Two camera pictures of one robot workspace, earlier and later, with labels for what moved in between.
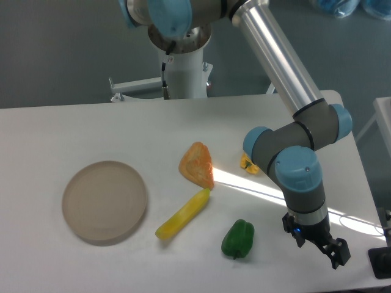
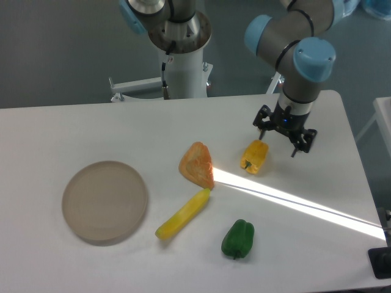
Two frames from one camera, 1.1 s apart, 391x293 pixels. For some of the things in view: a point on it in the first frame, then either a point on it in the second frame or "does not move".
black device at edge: [380, 262] does not move
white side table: [382, 116] does not move
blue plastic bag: [380, 9] does not move
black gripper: [336, 249] -> [292, 124]
